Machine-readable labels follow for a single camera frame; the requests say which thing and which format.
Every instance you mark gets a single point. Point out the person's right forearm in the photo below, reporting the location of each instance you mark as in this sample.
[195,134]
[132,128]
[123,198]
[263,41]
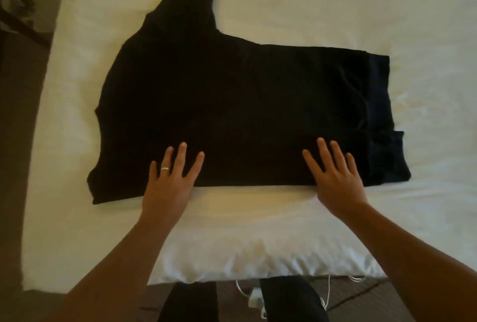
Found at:
[425,266]

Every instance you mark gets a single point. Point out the person's right hand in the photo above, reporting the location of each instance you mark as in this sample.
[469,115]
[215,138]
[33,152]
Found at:
[339,184]

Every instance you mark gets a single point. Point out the person's left leg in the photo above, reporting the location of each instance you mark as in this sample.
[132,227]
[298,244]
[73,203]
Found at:
[188,303]

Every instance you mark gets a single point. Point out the person's left hand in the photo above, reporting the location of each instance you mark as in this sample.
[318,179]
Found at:
[170,191]

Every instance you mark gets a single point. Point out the white bed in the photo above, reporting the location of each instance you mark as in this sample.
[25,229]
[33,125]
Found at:
[417,20]

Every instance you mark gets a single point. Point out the person's left forearm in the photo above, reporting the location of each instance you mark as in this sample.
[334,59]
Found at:
[108,281]

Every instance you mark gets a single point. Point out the person's leg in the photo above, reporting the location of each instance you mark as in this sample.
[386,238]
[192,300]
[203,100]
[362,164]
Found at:
[188,303]
[294,299]

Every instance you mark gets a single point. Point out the person's right leg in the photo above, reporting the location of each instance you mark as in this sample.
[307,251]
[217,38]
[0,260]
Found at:
[294,299]

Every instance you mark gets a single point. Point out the black t-shirt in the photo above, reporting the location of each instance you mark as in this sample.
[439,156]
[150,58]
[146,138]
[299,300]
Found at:
[246,102]

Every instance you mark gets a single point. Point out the black round stool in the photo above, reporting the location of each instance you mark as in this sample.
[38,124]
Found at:
[22,5]

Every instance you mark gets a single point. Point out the white power strip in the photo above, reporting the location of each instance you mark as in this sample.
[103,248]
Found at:
[257,297]

